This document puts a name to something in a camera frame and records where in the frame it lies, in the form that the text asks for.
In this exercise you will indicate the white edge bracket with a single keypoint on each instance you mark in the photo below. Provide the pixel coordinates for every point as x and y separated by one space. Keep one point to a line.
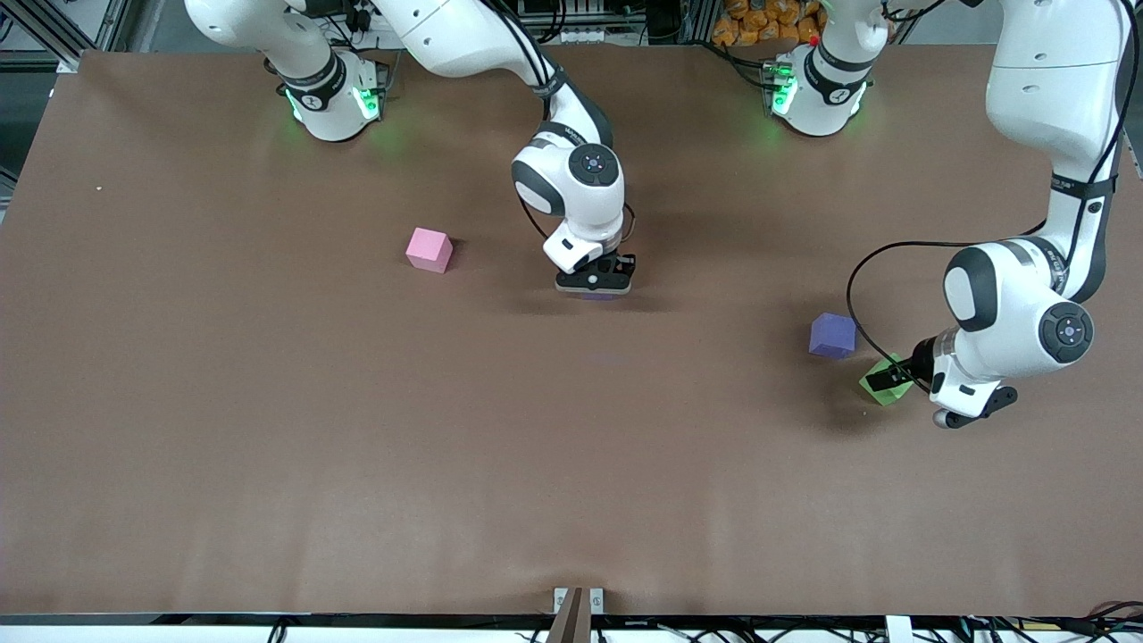
897 630

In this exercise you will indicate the purple foam cube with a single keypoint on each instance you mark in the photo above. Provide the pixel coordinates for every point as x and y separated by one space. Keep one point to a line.
598 296
832 335

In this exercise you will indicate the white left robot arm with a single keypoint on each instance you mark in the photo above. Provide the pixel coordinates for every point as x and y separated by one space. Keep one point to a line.
1018 304

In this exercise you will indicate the aluminium equipment rack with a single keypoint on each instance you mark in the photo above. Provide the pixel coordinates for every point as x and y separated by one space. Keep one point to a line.
554 18

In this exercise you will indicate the metal table edge bracket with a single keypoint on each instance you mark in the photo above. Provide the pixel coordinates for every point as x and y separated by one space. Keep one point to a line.
561 600

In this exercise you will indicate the green foam cube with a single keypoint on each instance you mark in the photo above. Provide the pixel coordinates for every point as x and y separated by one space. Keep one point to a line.
884 396

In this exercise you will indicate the large table cover mat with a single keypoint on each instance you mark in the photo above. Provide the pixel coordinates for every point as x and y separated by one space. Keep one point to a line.
446 446

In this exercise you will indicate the light pink foam cube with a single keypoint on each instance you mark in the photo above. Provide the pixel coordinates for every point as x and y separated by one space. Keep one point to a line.
429 248

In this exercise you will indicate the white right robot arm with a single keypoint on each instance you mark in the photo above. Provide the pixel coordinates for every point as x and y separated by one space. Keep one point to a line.
585 214

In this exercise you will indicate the brown wooden post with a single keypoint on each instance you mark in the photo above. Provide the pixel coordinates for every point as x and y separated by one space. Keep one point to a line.
571 625

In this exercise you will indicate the pile of orange objects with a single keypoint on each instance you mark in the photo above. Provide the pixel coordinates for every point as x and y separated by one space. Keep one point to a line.
759 22

